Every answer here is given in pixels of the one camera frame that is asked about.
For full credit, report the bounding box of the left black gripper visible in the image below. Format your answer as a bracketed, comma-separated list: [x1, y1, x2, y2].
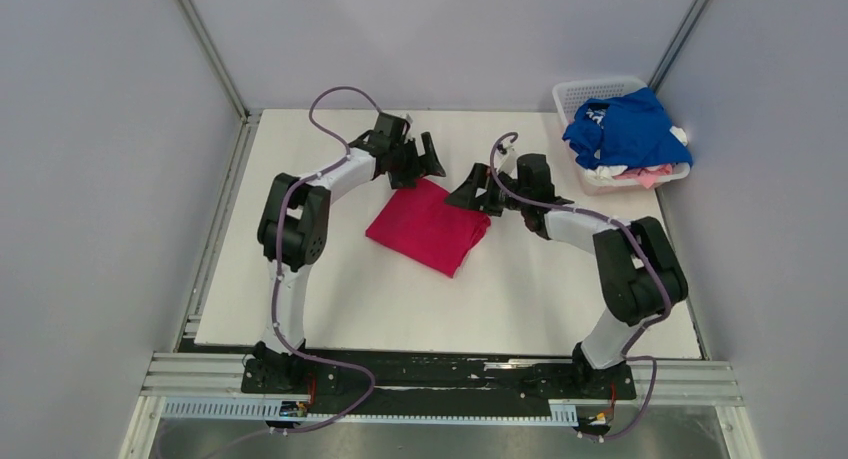
[388, 132, 444, 189]

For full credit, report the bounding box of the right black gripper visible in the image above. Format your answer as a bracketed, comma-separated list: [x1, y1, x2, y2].
[444, 162, 530, 217]

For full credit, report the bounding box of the magenta t shirt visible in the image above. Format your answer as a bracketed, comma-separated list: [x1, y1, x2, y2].
[365, 179, 491, 278]

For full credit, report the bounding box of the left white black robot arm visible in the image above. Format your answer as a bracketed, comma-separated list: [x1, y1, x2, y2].
[242, 112, 446, 394]

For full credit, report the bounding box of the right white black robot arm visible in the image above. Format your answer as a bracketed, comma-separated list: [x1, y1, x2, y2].
[444, 153, 688, 399]

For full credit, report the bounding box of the white plastic laundry basket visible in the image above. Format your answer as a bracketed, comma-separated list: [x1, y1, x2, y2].
[552, 76, 691, 195]

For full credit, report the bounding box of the blue t shirt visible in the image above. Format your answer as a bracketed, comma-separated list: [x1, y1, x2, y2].
[563, 87, 694, 170]

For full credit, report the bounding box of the pink garment in basket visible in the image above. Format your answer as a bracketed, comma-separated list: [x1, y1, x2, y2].
[613, 164, 673, 189]

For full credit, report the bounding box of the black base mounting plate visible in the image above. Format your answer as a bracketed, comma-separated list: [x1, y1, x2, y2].
[239, 347, 639, 419]

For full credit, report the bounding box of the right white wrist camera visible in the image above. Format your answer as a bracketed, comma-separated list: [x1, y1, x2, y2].
[495, 145, 518, 176]

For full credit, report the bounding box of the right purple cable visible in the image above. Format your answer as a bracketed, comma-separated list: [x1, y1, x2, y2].
[488, 131, 674, 443]

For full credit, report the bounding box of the white slotted cable duct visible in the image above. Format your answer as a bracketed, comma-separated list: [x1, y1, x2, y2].
[160, 397, 579, 427]

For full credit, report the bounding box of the aluminium frame rail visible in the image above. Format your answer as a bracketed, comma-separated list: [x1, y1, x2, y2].
[140, 353, 744, 407]

